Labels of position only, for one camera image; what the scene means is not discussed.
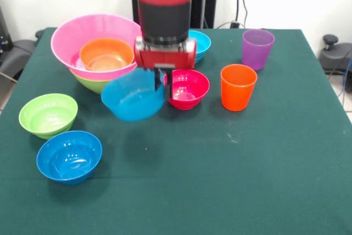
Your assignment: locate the large green bowl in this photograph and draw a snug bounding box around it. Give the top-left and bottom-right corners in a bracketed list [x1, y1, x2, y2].
[70, 68, 118, 95]

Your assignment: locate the orange cup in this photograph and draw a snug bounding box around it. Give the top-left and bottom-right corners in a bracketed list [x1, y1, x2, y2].
[220, 64, 258, 112]

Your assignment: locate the orange bowl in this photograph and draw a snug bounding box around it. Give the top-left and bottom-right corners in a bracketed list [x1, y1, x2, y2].
[79, 37, 136, 72]

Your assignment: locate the small red bowl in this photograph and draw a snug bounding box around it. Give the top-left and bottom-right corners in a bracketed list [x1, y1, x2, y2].
[164, 69, 210, 111]

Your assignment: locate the wide light blue bowl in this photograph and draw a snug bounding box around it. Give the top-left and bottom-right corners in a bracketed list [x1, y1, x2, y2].
[101, 68, 167, 122]

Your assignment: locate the large pink bowl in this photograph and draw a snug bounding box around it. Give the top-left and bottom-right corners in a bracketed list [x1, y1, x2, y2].
[50, 13, 144, 81]

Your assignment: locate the dark blue bowl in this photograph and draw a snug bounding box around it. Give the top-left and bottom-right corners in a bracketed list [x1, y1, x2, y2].
[36, 130, 103, 185]

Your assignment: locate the black equipment with knob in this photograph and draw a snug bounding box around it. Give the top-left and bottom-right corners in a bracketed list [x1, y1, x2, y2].
[318, 34, 352, 94]

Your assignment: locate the small light blue footed bowl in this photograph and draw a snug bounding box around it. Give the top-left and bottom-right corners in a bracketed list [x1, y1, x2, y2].
[188, 30, 212, 64]

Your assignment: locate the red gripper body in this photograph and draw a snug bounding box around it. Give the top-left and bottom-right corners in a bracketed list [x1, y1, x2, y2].
[134, 36, 197, 70]

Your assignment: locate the small green bowl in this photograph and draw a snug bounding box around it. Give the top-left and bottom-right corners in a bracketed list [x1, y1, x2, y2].
[18, 93, 79, 140]

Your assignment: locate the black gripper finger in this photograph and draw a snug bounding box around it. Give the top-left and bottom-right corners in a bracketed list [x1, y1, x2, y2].
[164, 68, 174, 100]
[153, 65, 166, 93]

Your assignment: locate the purple cup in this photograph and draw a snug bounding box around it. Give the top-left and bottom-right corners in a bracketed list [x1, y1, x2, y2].
[241, 29, 276, 71]

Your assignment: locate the dark green tablecloth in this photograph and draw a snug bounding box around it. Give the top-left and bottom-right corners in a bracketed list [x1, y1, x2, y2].
[0, 27, 352, 235]

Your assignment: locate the black and grey equipment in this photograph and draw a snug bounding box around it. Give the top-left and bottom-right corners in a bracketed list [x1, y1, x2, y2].
[0, 3, 38, 81]

